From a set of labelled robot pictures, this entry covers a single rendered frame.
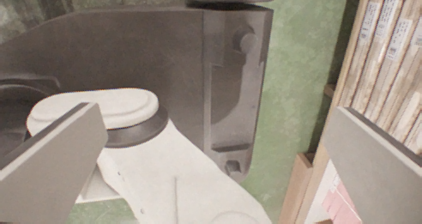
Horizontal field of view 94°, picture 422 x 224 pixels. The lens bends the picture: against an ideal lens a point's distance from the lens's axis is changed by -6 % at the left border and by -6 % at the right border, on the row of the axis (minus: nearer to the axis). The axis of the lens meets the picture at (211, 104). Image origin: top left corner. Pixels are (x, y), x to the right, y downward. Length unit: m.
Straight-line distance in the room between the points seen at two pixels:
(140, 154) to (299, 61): 0.61
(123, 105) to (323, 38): 0.66
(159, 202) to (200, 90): 0.30
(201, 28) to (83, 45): 0.24
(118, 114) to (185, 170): 0.14
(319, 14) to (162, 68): 0.52
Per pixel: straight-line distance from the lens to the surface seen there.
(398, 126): 0.71
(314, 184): 1.12
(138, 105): 0.36
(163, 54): 0.46
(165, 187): 0.29
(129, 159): 0.33
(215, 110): 0.51
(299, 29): 0.74
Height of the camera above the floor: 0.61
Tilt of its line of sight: 58 degrees down
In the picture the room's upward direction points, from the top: 160 degrees clockwise
